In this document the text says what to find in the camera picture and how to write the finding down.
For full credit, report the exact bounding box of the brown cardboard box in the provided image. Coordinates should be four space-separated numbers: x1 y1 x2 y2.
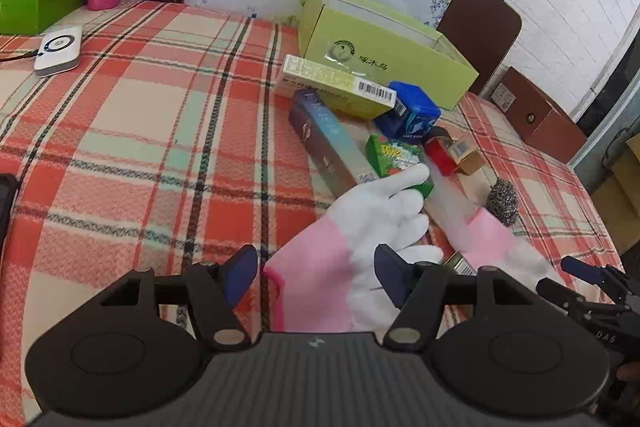
492 66 589 164

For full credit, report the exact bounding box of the steel wool scrubber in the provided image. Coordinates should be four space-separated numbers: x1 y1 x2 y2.
487 179 521 226

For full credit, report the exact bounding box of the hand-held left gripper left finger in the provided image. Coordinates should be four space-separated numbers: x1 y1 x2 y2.
100 244 260 351

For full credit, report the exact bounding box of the plaid bed sheet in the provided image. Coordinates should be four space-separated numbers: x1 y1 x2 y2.
0 0 626 427

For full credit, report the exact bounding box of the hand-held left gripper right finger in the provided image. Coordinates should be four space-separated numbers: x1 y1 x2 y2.
374 243 546 351

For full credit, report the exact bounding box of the black object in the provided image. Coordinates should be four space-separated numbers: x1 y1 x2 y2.
0 174 21 259

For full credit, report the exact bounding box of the yellow-green medicine box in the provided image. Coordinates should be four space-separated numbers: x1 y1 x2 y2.
273 54 399 120

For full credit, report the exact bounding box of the white flat charger device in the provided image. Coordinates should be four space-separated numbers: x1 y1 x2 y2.
33 27 84 78

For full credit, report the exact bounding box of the long purple teal box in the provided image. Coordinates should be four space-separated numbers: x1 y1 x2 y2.
288 89 382 198

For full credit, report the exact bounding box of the small brown box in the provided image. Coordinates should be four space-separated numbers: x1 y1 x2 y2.
447 136 487 176

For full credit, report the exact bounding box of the red tape roll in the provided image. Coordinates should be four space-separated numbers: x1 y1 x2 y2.
423 138 459 178

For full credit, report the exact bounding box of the black tape roll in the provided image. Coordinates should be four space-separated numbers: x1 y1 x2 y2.
425 125 454 148

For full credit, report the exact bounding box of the tan cardboard box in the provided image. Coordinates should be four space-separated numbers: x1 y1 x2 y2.
590 127 640 254

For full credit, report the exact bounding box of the pink and white glove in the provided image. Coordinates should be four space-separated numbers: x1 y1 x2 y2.
445 206 564 291
263 164 444 333

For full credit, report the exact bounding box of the brown wooden headboard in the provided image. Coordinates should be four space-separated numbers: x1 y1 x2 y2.
122 0 524 96

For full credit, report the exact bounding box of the light green cardboard box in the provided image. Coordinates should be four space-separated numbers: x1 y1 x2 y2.
298 0 480 112

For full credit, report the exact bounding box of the dark charger cable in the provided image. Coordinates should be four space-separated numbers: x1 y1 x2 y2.
0 49 41 64

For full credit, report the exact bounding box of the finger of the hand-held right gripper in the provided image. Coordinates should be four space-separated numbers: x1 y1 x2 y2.
560 255 633 303
535 278 593 315

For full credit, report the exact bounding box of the green small box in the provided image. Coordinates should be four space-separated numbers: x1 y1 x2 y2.
364 134 435 199

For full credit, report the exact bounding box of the blue small box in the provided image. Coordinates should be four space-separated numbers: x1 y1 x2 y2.
373 80 442 140

